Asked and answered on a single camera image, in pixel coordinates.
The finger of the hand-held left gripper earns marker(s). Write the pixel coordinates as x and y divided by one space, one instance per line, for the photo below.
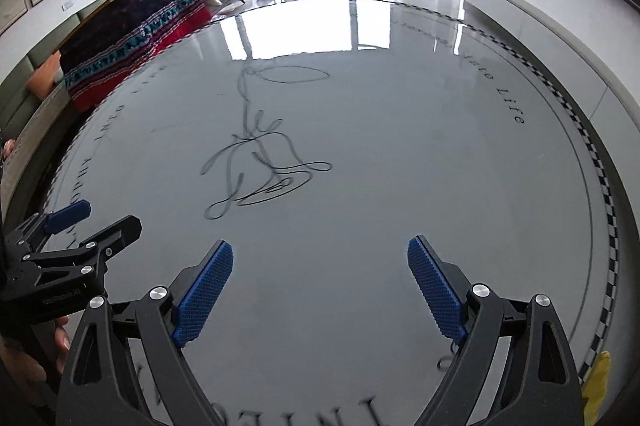
117 231
70 211

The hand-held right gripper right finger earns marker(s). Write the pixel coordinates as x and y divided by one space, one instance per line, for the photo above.
437 291

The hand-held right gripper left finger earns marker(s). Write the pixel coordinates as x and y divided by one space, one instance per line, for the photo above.
205 291

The yellow plastic bag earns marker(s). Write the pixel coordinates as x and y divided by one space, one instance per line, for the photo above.
597 386

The person's left hand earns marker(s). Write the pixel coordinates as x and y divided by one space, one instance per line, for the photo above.
62 336

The orange cushion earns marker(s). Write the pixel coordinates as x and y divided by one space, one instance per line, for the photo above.
45 76

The green sofa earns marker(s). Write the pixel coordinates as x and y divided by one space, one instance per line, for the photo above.
20 76

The patterned dark and red blanket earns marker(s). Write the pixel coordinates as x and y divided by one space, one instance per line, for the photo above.
130 26

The white low cabinet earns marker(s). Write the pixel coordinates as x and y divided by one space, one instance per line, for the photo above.
525 14

